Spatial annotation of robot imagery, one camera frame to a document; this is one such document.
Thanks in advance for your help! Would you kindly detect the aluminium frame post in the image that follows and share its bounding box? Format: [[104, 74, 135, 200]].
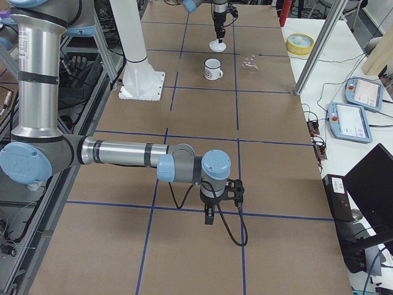
[[294, 0, 348, 96]]

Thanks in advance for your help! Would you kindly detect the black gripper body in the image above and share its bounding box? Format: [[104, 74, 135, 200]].
[[212, 11, 227, 26]]

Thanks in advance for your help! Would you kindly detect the white ceramic lid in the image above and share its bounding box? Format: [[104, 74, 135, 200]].
[[209, 39, 227, 52]]

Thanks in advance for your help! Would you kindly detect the near orange connector block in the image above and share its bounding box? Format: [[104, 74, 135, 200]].
[[313, 142, 327, 160]]

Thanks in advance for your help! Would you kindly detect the far orange connector block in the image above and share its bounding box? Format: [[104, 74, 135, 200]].
[[307, 120, 320, 136]]

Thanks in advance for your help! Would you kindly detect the red cylinder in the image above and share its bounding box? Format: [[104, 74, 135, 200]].
[[279, 0, 292, 28]]

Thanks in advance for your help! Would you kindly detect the orange connector block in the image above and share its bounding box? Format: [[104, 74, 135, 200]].
[[307, 120, 320, 136], [313, 142, 327, 160]]

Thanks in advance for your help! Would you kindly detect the teach pendant tablet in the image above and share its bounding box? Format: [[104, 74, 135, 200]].
[[327, 102, 373, 143], [344, 77, 383, 112]]

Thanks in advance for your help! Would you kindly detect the far teach pendant tablet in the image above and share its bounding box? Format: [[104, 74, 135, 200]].
[[344, 77, 383, 112]]

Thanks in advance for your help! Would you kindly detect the clear plastic funnel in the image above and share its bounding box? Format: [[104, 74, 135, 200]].
[[242, 55, 259, 71]]

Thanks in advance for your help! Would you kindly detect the wooden beam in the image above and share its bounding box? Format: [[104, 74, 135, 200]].
[[362, 26, 392, 76]]

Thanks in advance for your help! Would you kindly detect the aluminium side frame rack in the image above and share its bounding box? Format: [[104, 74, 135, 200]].
[[1, 1, 118, 294]]

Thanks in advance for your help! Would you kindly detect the near teach pendant tablet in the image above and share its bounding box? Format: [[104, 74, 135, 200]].
[[327, 102, 373, 143]]

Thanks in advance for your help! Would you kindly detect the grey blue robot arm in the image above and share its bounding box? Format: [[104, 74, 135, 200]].
[[182, 0, 228, 26]]

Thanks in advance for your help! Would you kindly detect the black laptop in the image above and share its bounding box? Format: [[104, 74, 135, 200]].
[[343, 143, 392, 233]]

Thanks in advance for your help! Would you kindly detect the black desktop box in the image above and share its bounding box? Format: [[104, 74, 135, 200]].
[[322, 174, 356, 223]]

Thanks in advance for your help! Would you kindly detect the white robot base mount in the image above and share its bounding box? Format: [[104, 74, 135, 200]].
[[110, 0, 165, 101]]

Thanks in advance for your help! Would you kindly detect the white enamel mug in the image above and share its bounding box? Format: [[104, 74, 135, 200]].
[[204, 58, 224, 81]]

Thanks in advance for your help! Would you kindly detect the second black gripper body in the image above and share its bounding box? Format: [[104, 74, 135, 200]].
[[200, 193, 220, 212]]

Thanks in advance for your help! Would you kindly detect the yellow tape roll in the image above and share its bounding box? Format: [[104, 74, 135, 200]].
[[286, 33, 314, 56]]

